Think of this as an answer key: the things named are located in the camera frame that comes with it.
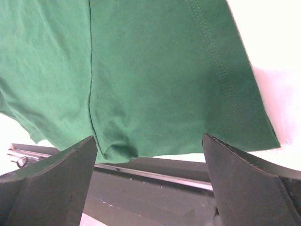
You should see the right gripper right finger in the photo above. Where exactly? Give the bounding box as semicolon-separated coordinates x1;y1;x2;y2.
202;134;301;226

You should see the green t shirt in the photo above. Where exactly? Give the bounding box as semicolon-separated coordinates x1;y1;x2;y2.
0;0;280;163

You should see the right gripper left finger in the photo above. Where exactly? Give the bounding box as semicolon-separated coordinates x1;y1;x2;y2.
0;136;97;226

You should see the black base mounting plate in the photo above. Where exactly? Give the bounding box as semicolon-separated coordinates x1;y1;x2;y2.
14;145;222;226

